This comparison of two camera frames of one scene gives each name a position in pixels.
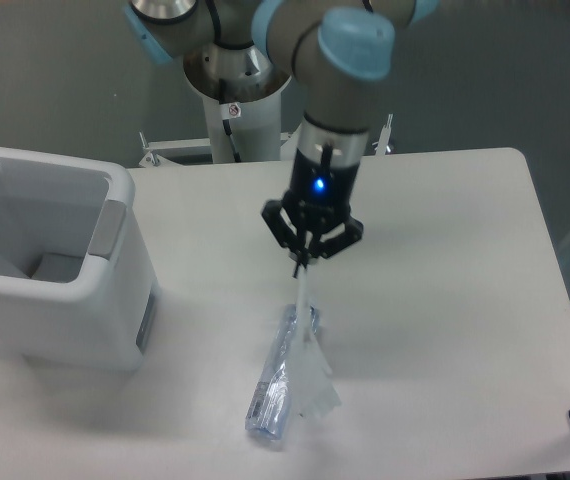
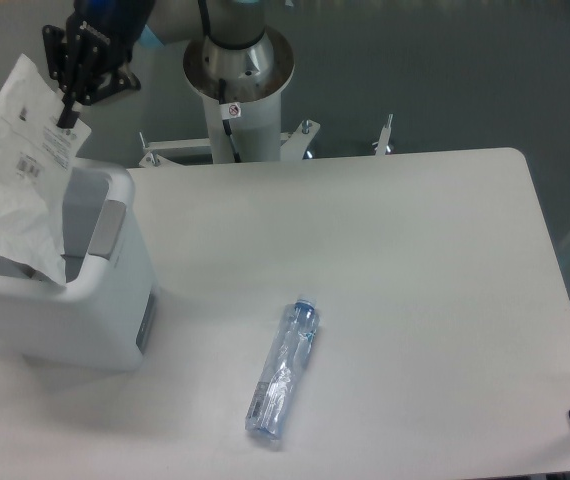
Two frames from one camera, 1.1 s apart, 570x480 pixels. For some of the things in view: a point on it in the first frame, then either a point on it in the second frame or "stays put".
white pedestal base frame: [159, 153] stays put
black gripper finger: [284, 233] → [55, 43]
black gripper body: [320, 192] → [105, 32]
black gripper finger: [354, 232] → [119, 82]
